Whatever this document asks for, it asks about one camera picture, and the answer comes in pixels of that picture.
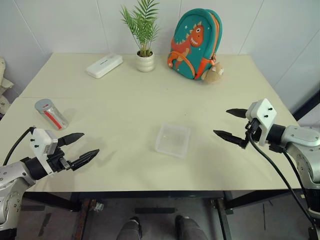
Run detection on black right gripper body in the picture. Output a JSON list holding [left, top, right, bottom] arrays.
[[243, 118, 262, 149]]

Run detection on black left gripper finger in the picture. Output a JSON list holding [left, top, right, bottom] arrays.
[[57, 132, 85, 148], [71, 149, 100, 172]]

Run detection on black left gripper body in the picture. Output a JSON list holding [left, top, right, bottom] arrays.
[[46, 147, 76, 174]]

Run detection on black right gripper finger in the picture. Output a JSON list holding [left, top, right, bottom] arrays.
[[213, 129, 245, 150], [225, 108, 249, 119]]

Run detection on silver red cylindrical can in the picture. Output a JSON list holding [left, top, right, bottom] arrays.
[[34, 98, 70, 131]]

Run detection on clear plastic container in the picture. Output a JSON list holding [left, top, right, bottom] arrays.
[[153, 122, 192, 160]]

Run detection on brown plush toy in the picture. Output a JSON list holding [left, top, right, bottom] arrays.
[[201, 61, 225, 85]]

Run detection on small silver caster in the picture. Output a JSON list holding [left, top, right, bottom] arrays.
[[92, 199, 105, 213]]

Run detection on black metal beam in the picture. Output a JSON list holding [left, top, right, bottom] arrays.
[[290, 86, 320, 122]]

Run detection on teal dinosaur backpack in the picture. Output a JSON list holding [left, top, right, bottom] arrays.
[[166, 6, 224, 81]]

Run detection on white rectangular case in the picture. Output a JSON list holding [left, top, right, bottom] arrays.
[[85, 53, 124, 79]]

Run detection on black bar on floor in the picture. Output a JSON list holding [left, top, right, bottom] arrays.
[[133, 207, 176, 215]]

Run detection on white patterned cloth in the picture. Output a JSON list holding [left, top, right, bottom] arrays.
[[0, 56, 15, 116]]

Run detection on green plant in white pot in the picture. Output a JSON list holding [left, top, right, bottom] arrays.
[[119, 0, 161, 73]]

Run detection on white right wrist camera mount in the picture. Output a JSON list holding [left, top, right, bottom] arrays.
[[245, 98, 278, 147]]

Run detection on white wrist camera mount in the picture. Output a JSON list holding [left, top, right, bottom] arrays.
[[245, 98, 278, 147], [29, 128, 59, 174]]

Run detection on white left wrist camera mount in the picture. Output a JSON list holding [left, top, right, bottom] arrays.
[[29, 128, 59, 174]]

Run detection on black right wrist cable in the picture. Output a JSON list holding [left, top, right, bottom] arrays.
[[269, 143, 311, 203], [246, 129, 317, 223]]

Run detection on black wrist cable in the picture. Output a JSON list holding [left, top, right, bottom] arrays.
[[246, 129, 317, 223], [269, 143, 311, 203], [2, 126, 35, 166]]

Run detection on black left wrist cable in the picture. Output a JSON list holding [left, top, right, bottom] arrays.
[[2, 126, 35, 166]]

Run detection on black metal table frame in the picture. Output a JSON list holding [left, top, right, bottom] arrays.
[[21, 190, 312, 240]]

